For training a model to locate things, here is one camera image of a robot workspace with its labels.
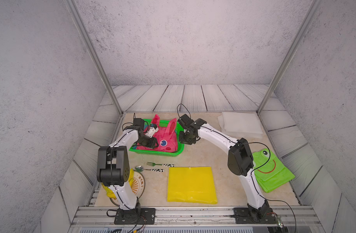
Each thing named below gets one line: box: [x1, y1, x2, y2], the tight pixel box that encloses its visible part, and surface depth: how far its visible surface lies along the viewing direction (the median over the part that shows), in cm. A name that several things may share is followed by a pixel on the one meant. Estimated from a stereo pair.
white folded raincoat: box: [217, 112, 264, 140], surface depth 113 cm
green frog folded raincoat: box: [252, 148, 296, 193], surface depth 88 cm
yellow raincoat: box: [167, 166, 218, 204], surface depth 84 cm
